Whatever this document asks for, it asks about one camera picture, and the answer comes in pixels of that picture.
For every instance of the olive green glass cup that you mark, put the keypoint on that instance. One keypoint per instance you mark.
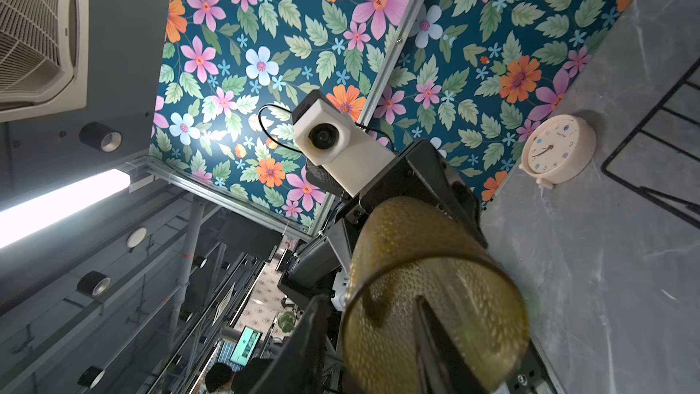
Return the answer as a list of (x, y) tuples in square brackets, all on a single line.
[(407, 249)]

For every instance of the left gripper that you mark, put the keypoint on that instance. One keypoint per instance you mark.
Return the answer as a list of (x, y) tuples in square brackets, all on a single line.
[(322, 266)]

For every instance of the ceiling tube light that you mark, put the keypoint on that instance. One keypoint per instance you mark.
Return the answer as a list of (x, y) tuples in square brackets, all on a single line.
[(22, 220)]

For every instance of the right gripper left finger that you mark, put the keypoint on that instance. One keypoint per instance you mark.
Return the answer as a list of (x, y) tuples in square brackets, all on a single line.
[(299, 367)]

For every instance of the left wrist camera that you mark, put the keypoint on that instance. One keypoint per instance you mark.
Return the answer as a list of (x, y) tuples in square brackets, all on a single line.
[(331, 140)]

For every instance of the round beige kitchen timer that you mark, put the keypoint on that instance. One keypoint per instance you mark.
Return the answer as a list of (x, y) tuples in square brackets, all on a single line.
[(558, 150)]

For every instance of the ceiling air conditioner vent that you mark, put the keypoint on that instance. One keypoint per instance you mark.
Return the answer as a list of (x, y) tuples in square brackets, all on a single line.
[(44, 57)]

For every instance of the black wire dish rack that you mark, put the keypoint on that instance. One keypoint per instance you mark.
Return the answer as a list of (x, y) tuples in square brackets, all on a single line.
[(659, 158)]

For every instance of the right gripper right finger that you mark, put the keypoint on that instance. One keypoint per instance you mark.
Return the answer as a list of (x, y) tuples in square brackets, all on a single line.
[(440, 365)]

